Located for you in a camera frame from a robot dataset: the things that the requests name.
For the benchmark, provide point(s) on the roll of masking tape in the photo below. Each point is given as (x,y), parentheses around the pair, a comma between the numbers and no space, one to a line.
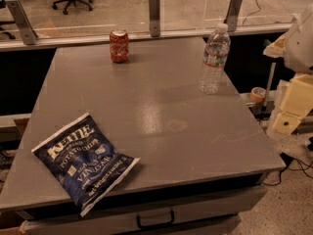
(257,94)

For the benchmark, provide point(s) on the metal bracket post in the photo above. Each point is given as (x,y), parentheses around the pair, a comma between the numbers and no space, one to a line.
(231,19)
(154,14)
(27,33)

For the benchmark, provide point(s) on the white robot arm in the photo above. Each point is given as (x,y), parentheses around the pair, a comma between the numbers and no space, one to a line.
(296,48)

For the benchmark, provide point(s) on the grey drawer with black handle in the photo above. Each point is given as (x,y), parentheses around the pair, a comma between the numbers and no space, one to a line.
(212,214)

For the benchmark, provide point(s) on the left metal bracket post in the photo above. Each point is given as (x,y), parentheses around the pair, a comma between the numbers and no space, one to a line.
(27,33)

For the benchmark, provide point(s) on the red soda can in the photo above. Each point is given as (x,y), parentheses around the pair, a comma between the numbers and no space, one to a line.
(119,46)

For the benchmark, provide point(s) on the clear plastic water bottle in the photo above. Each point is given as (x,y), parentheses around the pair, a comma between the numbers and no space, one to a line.
(214,59)

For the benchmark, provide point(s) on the blue potato chips bag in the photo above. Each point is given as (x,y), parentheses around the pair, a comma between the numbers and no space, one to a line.
(84,162)

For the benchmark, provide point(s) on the right metal bracket post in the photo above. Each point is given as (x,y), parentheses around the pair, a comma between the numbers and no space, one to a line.
(231,19)

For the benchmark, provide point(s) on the metal rail ledge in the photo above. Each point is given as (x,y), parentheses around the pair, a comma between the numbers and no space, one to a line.
(46,43)

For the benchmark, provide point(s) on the middle metal bracket post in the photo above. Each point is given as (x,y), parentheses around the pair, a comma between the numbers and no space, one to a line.
(154,14)

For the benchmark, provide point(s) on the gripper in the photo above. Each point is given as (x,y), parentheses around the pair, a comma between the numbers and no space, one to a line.
(300,46)

